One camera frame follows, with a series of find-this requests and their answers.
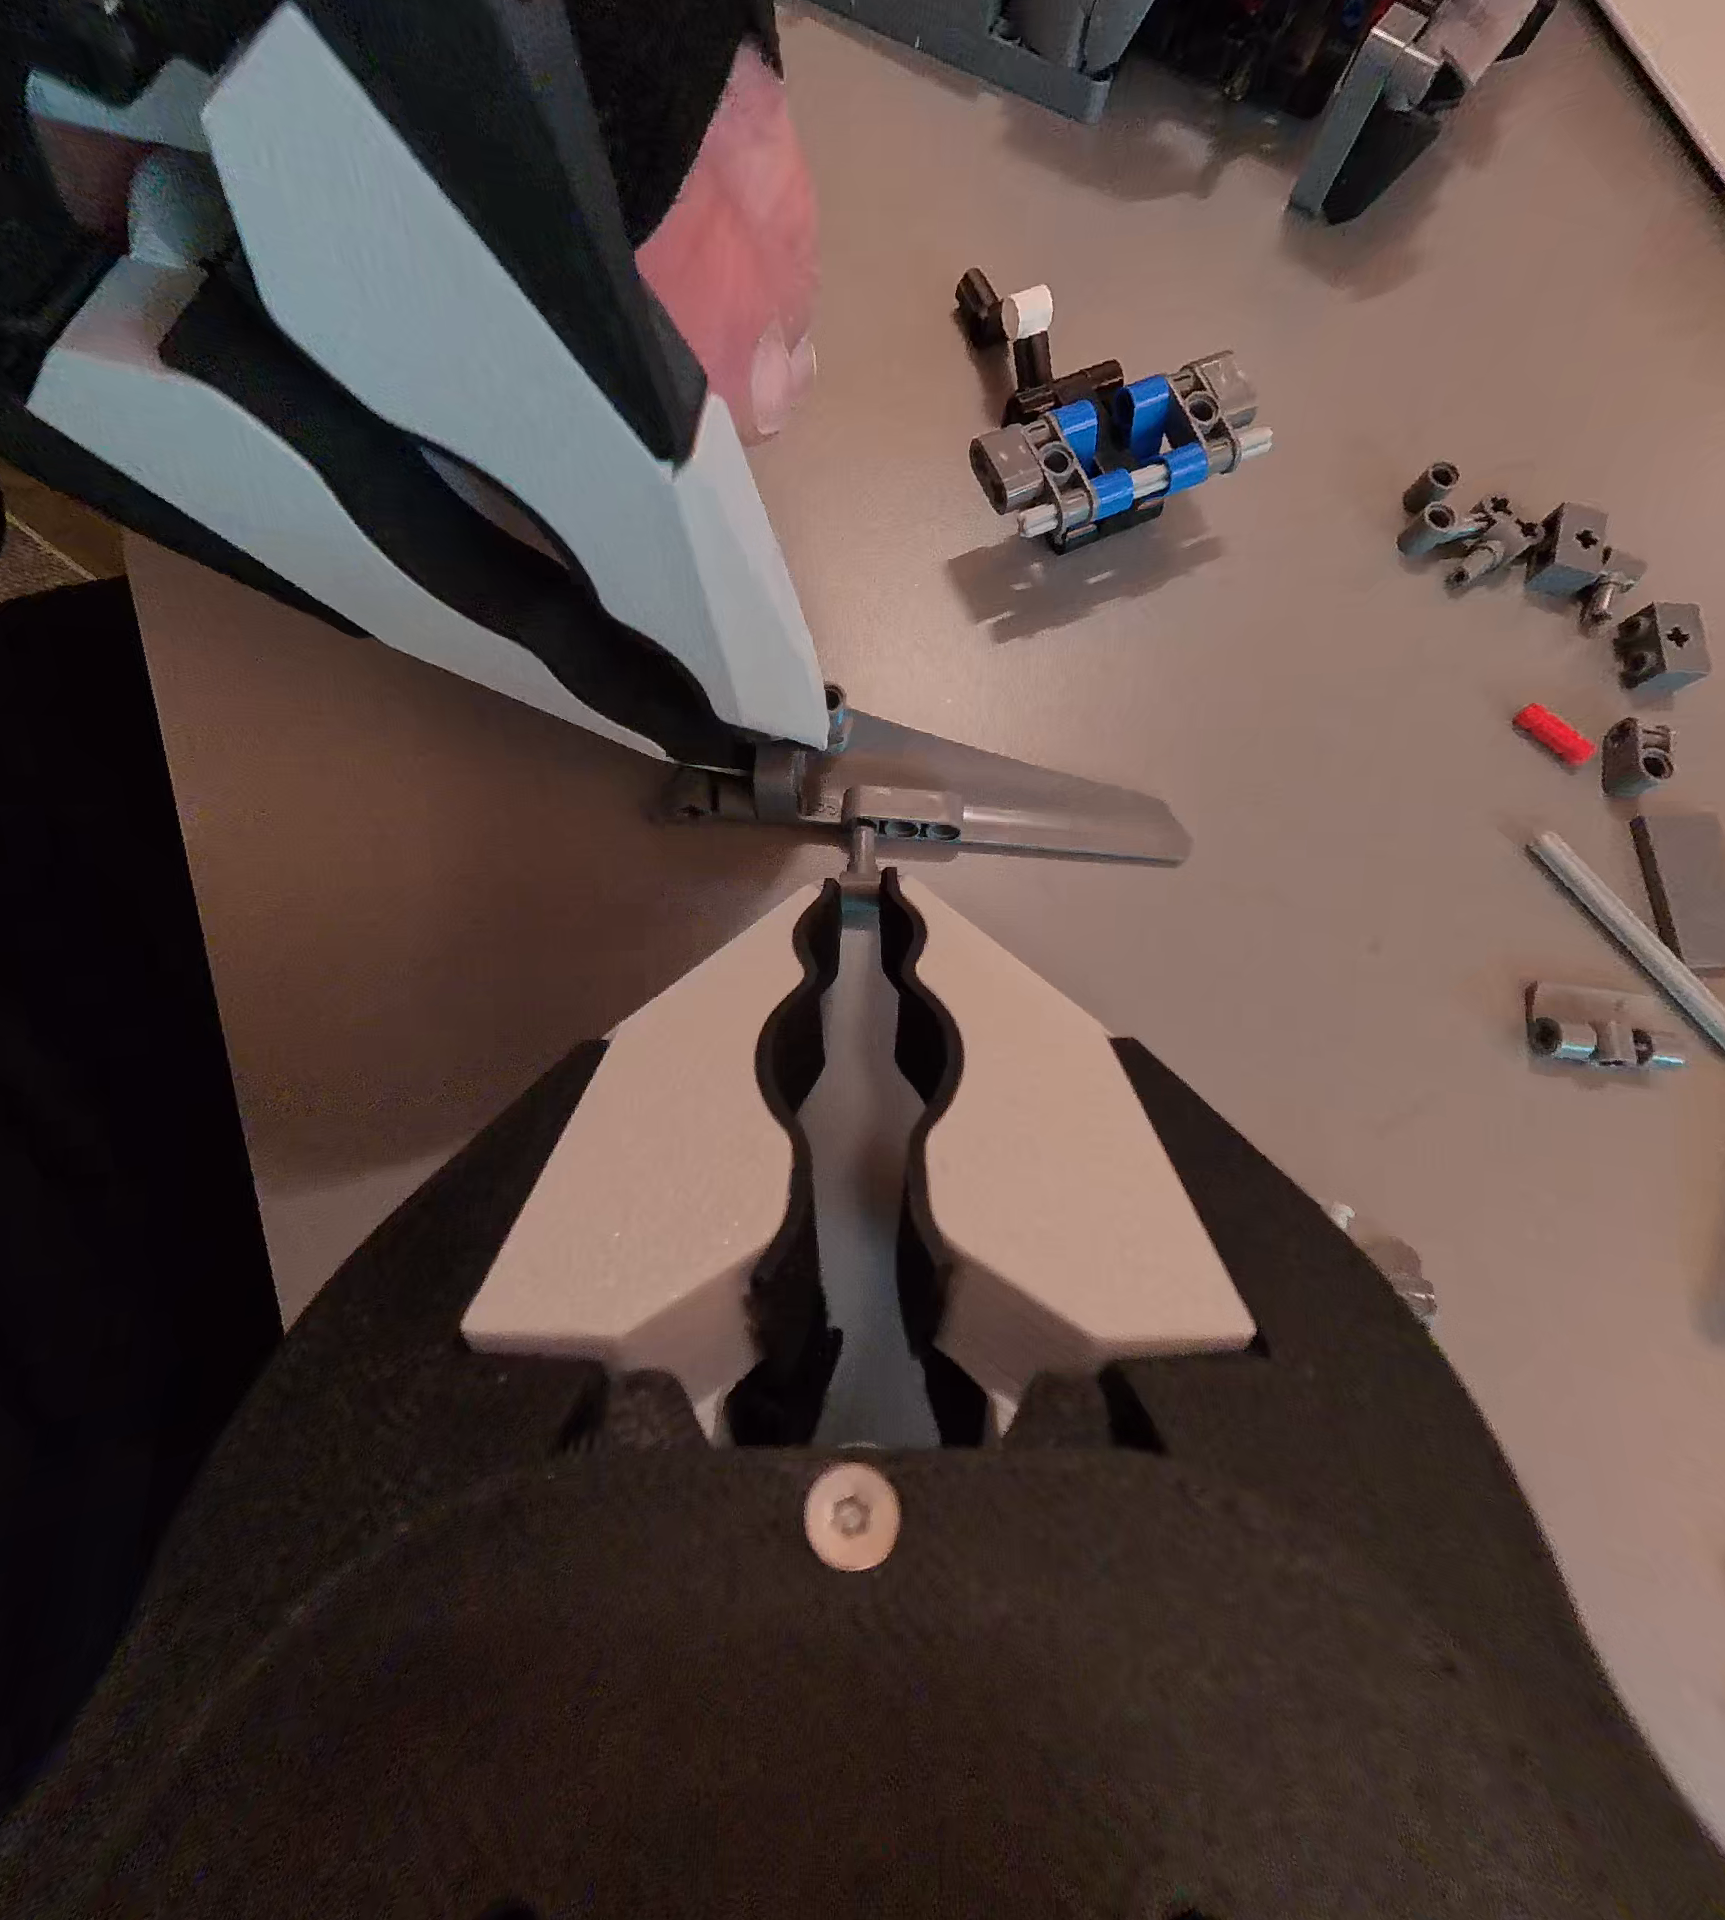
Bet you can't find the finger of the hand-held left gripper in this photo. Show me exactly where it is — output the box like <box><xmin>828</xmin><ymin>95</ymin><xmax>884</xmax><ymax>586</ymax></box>
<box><xmin>200</xmin><ymin>4</ymin><xmax>831</xmax><ymax>750</ymax></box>
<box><xmin>27</xmin><ymin>256</ymin><xmax>745</xmax><ymax>768</ymax></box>

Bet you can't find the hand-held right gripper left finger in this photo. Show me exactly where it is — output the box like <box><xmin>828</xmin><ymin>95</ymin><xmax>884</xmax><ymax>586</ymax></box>
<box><xmin>455</xmin><ymin>880</ymin><xmax>840</xmax><ymax>1426</ymax></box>

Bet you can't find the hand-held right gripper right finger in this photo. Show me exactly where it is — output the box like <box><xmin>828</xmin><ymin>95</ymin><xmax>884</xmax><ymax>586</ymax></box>
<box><xmin>878</xmin><ymin>870</ymin><xmax>1265</xmax><ymax>1433</ymax></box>

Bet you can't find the grey pointed lego panel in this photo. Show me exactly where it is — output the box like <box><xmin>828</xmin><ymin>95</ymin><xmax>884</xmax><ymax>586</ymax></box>
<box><xmin>650</xmin><ymin>683</ymin><xmax>1193</xmax><ymax>872</ymax></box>

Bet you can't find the light grey lego connector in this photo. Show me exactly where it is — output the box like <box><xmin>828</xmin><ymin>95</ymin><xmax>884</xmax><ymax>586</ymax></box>
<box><xmin>1324</xmin><ymin>1197</ymin><xmax>1443</xmax><ymax>1323</ymax></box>

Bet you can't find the short grey lego beam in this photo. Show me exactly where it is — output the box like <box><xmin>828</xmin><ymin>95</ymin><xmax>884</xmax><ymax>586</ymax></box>
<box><xmin>1523</xmin><ymin>977</ymin><xmax>1690</xmax><ymax>1074</ymax></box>

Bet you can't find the long grey lego axle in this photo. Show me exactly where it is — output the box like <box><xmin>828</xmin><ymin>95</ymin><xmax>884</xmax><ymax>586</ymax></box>
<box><xmin>1526</xmin><ymin>829</ymin><xmax>1725</xmax><ymax>1065</ymax></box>

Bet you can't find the partly built lego car chassis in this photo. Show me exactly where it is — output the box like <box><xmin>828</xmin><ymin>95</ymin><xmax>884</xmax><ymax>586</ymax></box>
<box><xmin>801</xmin><ymin>0</ymin><xmax>1562</xmax><ymax>225</ymax></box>

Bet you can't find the dark grey flat lego panel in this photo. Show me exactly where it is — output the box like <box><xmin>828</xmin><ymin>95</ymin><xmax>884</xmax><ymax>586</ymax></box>
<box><xmin>1627</xmin><ymin>809</ymin><xmax>1725</xmax><ymax>977</ymax></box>

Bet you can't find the blue lego engine block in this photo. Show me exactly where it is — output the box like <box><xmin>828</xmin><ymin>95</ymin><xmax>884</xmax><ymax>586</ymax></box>
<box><xmin>952</xmin><ymin>266</ymin><xmax>1276</xmax><ymax>556</ymax></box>

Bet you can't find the group of grey lego connectors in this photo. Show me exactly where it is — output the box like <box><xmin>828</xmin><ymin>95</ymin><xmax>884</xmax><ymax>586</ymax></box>
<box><xmin>1396</xmin><ymin>459</ymin><xmax>1712</xmax><ymax>799</ymax></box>

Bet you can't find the person's left hand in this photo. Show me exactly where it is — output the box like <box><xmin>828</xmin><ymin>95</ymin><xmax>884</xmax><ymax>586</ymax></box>
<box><xmin>633</xmin><ymin>35</ymin><xmax>822</xmax><ymax>446</ymax></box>

